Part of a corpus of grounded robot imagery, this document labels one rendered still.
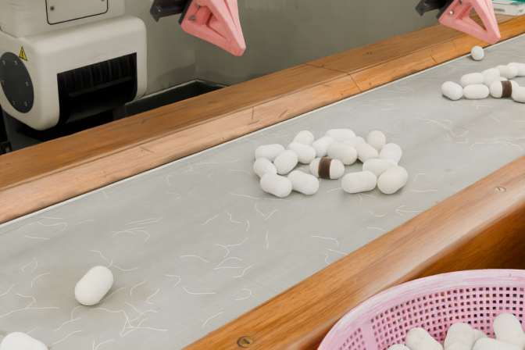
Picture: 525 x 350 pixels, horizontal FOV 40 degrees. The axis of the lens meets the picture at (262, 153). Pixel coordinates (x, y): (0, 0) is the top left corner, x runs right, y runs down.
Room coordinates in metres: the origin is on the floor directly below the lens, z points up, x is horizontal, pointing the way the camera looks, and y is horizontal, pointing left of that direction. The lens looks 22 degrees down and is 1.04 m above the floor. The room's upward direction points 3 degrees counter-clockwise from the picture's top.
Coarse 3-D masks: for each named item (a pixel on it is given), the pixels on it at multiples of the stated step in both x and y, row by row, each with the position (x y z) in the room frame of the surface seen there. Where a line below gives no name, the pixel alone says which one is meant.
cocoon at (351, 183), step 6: (348, 174) 0.65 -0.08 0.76; (354, 174) 0.64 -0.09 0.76; (360, 174) 0.64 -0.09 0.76; (366, 174) 0.64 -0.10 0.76; (372, 174) 0.65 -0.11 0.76; (342, 180) 0.64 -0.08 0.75; (348, 180) 0.64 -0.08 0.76; (354, 180) 0.64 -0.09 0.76; (360, 180) 0.64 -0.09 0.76; (366, 180) 0.64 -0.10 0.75; (372, 180) 0.64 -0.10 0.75; (342, 186) 0.64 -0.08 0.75; (348, 186) 0.64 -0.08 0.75; (354, 186) 0.64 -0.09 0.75; (360, 186) 0.64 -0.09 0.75; (366, 186) 0.64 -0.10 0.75; (372, 186) 0.64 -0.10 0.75; (348, 192) 0.64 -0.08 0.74; (354, 192) 0.64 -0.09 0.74
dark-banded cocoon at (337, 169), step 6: (312, 162) 0.69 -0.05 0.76; (318, 162) 0.68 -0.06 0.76; (336, 162) 0.68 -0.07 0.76; (312, 168) 0.68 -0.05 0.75; (330, 168) 0.67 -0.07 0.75; (336, 168) 0.67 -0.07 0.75; (342, 168) 0.68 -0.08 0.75; (312, 174) 0.68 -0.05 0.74; (330, 174) 0.67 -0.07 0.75; (336, 174) 0.67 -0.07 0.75; (342, 174) 0.68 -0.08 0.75
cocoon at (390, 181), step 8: (392, 168) 0.65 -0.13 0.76; (400, 168) 0.65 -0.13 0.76; (384, 176) 0.64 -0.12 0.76; (392, 176) 0.64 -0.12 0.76; (400, 176) 0.64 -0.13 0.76; (384, 184) 0.63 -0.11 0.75; (392, 184) 0.63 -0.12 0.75; (400, 184) 0.64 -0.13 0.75; (384, 192) 0.63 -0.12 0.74; (392, 192) 0.63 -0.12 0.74
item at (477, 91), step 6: (474, 84) 0.92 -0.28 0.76; (480, 84) 0.92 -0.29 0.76; (468, 90) 0.91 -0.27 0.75; (474, 90) 0.91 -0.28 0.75; (480, 90) 0.91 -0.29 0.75; (486, 90) 0.91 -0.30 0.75; (468, 96) 0.91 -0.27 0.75; (474, 96) 0.91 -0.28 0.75; (480, 96) 0.91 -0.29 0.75; (486, 96) 0.91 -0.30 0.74
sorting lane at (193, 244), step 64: (448, 64) 1.09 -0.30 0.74; (320, 128) 0.83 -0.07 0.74; (384, 128) 0.82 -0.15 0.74; (448, 128) 0.81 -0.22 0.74; (512, 128) 0.80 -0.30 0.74; (128, 192) 0.67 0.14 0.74; (192, 192) 0.67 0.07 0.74; (256, 192) 0.66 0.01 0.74; (320, 192) 0.65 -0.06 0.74; (448, 192) 0.63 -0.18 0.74; (0, 256) 0.55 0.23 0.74; (64, 256) 0.55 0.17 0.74; (128, 256) 0.54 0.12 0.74; (192, 256) 0.54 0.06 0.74; (256, 256) 0.53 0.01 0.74; (320, 256) 0.53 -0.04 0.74; (0, 320) 0.46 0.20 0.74; (64, 320) 0.45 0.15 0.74; (128, 320) 0.45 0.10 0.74; (192, 320) 0.44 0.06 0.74
